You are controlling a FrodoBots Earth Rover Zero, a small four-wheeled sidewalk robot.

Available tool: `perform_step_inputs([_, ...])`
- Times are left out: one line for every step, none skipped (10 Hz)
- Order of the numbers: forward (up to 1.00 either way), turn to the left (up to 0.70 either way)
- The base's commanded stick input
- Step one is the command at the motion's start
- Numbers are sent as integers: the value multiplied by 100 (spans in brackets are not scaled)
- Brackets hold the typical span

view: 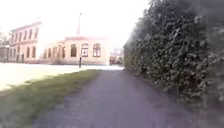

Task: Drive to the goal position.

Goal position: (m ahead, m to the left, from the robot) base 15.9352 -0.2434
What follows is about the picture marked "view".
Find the pale multi-storey building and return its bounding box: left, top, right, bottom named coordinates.
left=7, top=20, right=44, bottom=64

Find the grass strip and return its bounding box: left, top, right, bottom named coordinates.
left=0, top=68, right=101, bottom=128

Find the pale gravel yard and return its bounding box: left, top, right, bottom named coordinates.
left=0, top=62, right=125, bottom=92

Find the dark pole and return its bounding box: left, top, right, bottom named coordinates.
left=78, top=56, right=83, bottom=69

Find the tall green hedge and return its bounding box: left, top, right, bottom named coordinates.
left=123, top=0, right=224, bottom=111

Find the yellow building with arched windows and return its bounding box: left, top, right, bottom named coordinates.
left=42, top=13, right=112, bottom=67

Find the dark paved path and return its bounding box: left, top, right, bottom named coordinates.
left=31, top=69, right=201, bottom=128

